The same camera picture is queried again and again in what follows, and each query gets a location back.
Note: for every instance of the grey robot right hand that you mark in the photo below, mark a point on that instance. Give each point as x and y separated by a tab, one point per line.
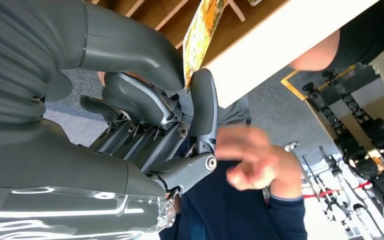
62	165

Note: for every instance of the target person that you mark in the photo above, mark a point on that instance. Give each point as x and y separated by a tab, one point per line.
218	212

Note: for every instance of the chrome stool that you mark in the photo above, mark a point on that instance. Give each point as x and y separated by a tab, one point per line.
293	146

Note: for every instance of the black robot feet stand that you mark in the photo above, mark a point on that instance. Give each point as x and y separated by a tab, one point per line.
354	116

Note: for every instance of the person at laptop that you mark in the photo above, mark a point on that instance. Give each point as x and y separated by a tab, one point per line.
354	36

